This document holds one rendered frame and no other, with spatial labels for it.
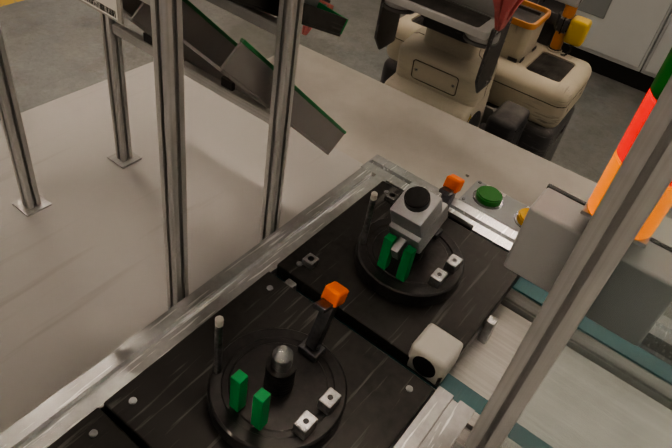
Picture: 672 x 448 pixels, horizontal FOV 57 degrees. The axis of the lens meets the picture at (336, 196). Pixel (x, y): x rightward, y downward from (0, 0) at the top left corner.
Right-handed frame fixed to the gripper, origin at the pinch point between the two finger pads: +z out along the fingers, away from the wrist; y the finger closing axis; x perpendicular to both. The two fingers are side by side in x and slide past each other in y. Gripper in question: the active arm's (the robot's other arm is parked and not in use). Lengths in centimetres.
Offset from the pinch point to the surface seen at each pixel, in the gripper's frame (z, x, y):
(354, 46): 121, 189, -139
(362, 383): 25.9, -38.3, 11.1
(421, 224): 14.6, -24.4, 6.9
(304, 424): 22, -48, 10
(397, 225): 17.5, -23.5, 3.8
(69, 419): 27, -60, -8
